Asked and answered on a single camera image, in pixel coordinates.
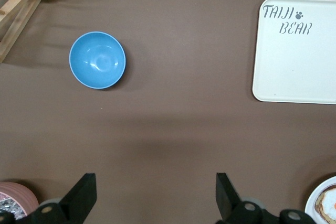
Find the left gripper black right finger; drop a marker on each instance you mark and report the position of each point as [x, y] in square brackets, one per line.
[228, 203]

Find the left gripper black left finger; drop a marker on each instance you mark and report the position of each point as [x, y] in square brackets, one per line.
[78, 203]

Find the white round plate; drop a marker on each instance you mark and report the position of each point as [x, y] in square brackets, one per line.
[312, 203]

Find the bread slice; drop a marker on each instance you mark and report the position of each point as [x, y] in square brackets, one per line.
[319, 208]

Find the fried egg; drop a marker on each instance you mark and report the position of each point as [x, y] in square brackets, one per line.
[329, 200]

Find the pink bowl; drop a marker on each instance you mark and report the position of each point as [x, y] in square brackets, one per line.
[23, 195]

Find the crinkled clear plastic pieces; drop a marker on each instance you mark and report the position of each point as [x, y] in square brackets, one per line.
[8, 205]

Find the blue bowl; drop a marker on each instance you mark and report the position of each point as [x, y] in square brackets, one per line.
[97, 60]

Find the cream tray with bear print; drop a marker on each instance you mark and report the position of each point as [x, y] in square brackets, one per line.
[296, 61]

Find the wooden cup rack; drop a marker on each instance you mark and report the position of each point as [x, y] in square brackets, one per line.
[23, 14]

